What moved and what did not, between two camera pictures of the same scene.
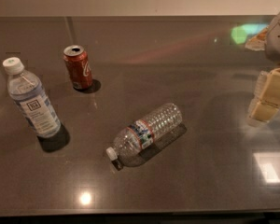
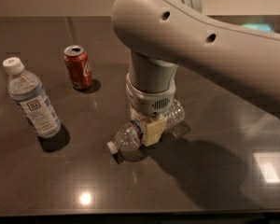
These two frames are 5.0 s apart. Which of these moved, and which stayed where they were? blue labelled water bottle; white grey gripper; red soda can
Moved: white grey gripper
Stayed: red soda can; blue labelled water bottle
